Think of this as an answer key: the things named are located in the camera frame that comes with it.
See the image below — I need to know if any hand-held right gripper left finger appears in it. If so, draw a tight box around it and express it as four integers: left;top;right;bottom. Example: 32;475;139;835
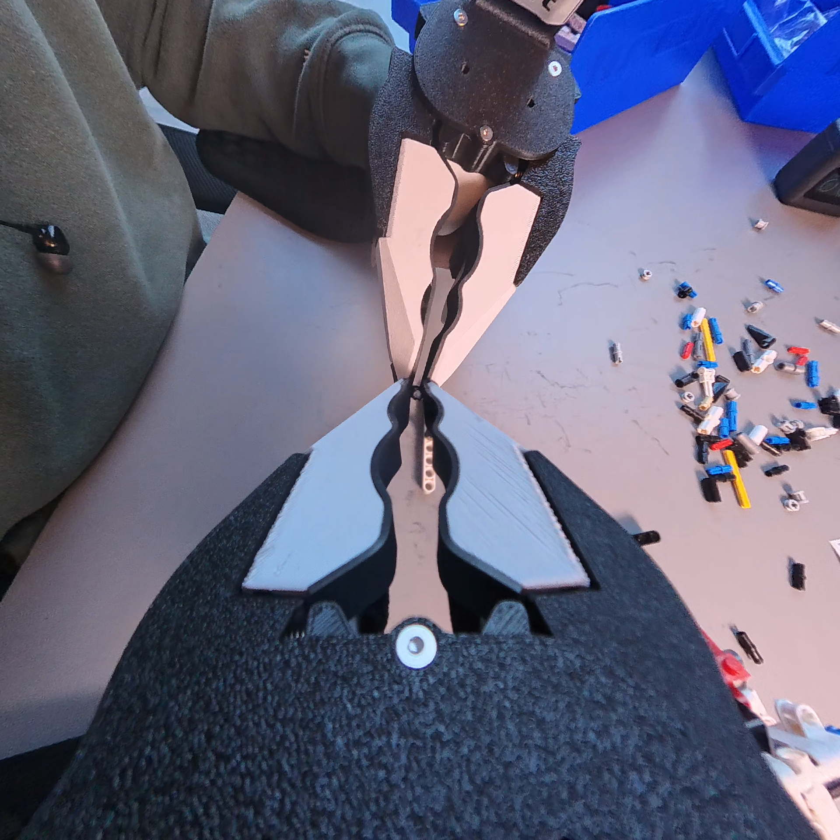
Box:
243;381;401;594

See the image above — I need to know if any brick-built truck model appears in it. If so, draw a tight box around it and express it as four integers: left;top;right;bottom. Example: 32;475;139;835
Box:
703;630;840;840

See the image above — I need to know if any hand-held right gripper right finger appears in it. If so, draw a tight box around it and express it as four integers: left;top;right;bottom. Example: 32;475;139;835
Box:
423;381;592;594

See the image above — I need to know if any person's torso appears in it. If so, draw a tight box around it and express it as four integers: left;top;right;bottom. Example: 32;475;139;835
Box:
0;0;217;559

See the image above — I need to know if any blue storage bin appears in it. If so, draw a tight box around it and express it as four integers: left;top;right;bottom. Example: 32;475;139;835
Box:
394;0;736;132
716;0;840;132

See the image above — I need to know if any black clothing toggle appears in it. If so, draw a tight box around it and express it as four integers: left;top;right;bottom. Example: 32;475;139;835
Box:
0;221;73;274

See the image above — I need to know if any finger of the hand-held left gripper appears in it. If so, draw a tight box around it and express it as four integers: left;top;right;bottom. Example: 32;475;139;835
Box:
378;138;456;382
427;184;542;384

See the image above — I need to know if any pile of small brick pieces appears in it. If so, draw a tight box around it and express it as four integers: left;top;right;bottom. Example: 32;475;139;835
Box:
670;276;840;513

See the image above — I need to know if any white holed beam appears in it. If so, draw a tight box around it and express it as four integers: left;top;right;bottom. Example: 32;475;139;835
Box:
415;392;442;496

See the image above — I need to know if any small black device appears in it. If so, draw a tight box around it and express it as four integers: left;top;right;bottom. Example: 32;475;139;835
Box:
775;121;840;217

